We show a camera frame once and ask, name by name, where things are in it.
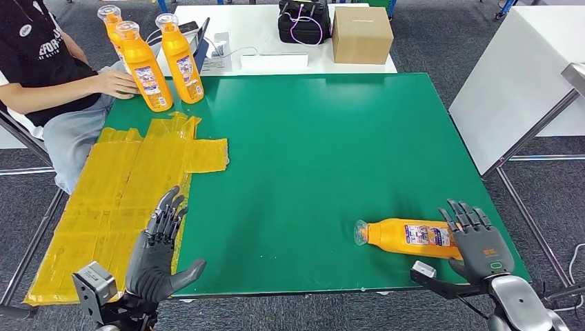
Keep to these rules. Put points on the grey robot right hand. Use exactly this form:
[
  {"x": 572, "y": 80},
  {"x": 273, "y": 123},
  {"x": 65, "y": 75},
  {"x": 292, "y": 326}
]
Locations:
[{"x": 482, "y": 251}]

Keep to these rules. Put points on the person's right hand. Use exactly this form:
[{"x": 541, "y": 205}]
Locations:
[{"x": 116, "y": 84}]

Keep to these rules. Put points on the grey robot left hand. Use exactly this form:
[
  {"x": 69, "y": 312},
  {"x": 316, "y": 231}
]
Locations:
[{"x": 151, "y": 269}]

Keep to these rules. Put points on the orange detergent bottle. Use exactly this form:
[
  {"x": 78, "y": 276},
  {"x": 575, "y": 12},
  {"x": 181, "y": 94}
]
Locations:
[
  {"x": 141, "y": 59},
  {"x": 109, "y": 27},
  {"x": 397, "y": 237},
  {"x": 178, "y": 50}
]

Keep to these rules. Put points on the person's right forearm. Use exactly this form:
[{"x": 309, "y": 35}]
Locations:
[{"x": 50, "y": 96}]

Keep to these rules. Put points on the yellow taped cardboard sheet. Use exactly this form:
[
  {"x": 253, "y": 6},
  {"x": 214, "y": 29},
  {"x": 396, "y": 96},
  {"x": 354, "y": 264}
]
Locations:
[{"x": 105, "y": 214}]

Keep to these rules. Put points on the person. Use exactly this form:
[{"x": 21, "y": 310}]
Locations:
[{"x": 41, "y": 55}]

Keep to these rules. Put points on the black smartphone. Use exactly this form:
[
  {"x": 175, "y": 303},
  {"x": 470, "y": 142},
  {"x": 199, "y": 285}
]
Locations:
[{"x": 189, "y": 27}]

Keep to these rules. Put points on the tablet with blue cover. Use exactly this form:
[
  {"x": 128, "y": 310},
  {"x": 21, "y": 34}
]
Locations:
[{"x": 202, "y": 45}]

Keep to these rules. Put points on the white paper stand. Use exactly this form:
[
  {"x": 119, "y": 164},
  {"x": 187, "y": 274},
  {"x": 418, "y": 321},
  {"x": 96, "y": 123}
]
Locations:
[{"x": 221, "y": 51}]

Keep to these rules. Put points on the white flat box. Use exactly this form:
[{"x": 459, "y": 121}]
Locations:
[{"x": 274, "y": 62}]

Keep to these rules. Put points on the white panel table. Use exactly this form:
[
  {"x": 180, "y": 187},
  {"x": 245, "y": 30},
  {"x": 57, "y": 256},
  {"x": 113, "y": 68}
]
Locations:
[{"x": 516, "y": 87}]

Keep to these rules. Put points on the black carry case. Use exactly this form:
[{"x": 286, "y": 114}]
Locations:
[{"x": 294, "y": 30}]

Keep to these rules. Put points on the green table board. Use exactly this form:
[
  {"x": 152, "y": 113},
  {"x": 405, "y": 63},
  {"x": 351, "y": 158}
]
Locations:
[{"x": 320, "y": 137}]

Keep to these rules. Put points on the brown cardboard box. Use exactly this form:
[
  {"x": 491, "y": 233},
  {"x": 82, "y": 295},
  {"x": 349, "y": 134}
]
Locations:
[{"x": 361, "y": 36}]

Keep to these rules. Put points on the green plastic crate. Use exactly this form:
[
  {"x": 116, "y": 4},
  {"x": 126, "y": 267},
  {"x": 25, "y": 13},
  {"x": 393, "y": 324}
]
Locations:
[{"x": 372, "y": 2}]

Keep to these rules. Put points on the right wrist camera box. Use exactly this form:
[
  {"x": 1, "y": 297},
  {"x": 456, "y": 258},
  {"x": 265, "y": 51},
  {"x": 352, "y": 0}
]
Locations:
[{"x": 441, "y": 283}]

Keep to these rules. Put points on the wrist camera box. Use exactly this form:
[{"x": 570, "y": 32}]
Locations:
[
  {"x": 93, "y": 285},
  {"x": 441, "y": 283}
]

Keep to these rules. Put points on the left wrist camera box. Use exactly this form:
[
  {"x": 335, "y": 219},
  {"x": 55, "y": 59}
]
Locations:
[{"x": 93, "y": 285}]

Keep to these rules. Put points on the grey metal chair frame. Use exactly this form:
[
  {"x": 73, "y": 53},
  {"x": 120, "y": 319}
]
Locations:
[{"x": 23, "y": 137}]

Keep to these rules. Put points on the grey metal table frame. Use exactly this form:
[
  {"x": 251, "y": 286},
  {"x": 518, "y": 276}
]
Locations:
[{"x": 525, "y": 137}]

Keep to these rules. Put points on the blue metal rack frame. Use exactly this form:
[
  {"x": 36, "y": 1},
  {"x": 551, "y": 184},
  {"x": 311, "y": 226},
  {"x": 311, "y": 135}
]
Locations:
[{"x": 221, "y": 2}]

